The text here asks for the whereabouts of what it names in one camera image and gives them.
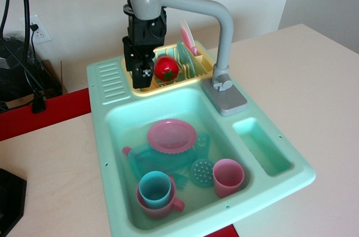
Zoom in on blue toy cup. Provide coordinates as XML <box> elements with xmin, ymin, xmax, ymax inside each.
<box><xmin>139</xmin><ymin>171</ymin><xmax>172</xmax><ymax>210</ymax></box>

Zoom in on pink scalloped toy plate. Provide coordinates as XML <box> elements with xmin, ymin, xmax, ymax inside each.
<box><xmin>147</xmin><ymin>119</ymin><xmax>197</xmax><ymax>154</ymax></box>

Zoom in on pink white utensils in rack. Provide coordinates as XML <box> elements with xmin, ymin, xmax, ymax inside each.
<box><xmin>180</xmin><ymin>19</ymin><xmax>199</xmax><ymax>56</ymax></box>

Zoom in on teal plate in rack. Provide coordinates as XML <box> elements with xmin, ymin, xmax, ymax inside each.
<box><xmin>177</xmin><ymin>41</ymin><xmax>206</xmax><ymax>78</ymax></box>

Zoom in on mint green toy sink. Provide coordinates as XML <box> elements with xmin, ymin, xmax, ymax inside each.
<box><xmin>87</xmin><ymin>57</ymin><xmax>316</xmax><ymax>236</ymax></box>

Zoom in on grey toy faucet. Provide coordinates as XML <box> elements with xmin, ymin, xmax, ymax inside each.
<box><xmin>130</xmin><ymin>0</ymin><xmax>247</xmax><ymax>116</ymax></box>

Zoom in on black cable bundle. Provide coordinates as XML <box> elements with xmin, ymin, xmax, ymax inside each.
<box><xmin>0</xmin><ymin>0</ymin><xmax>120</xmax><ymax>114</ymax></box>

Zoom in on yellow dish drying rack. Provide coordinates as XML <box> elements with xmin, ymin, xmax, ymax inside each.
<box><xmin>125</xmin><ymin>41</ymin><xmax>215</xmax><ymax>97</ymax></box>

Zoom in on pink toy cup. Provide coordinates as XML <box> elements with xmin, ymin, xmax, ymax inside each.
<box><xmin>213</xmin><ymin>159</ymin><xmax>245</xmax><ymax>198</ymax></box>

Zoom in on white wall outlet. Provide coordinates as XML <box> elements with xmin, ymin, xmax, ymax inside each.
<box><xmin>29</xmin><ymin>15</ymin><xmax>52</xmax><ymax>45</ymax></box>

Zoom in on teal toy tray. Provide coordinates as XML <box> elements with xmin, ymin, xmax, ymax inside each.
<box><xmin>122</xmin><ymin>144</ymin><xmax>198</xmax><ymax>180</ymax></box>

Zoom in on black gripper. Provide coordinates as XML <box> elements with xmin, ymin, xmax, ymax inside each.
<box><xmin>122</xmin><ymin>7</ymin><xmax>167</xmax><ymax>88</ymax></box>

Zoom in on teal slotted skimmer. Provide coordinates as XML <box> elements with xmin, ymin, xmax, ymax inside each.
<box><xmin>190</xmin><ymin>159</ymin><xmax>214</xmax><ymax>188</ymax></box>

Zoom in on red toy tomato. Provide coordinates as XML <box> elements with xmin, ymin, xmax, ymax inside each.
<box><xmin>154</xmin><ymin>56</ymin><xmax>179</xmax><ymax>82</ymax></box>

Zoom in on teal smiley spatula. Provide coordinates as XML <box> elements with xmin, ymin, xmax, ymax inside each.
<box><xmin>194</xmin><ymin>132</ymin><xmax>210</xmax><ymax>159</ymax></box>

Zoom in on pink toy mug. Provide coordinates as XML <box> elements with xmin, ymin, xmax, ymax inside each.
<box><xmin>135</xmin><ymin>176</ymin><xmax>186</xmax><ymax>220</ymax></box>

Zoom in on teal toy fork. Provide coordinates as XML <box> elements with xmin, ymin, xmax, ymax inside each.
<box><xmin>169</xmin><ymin>173</ymin><xmax>189</xmax><ymax>190</ymax></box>

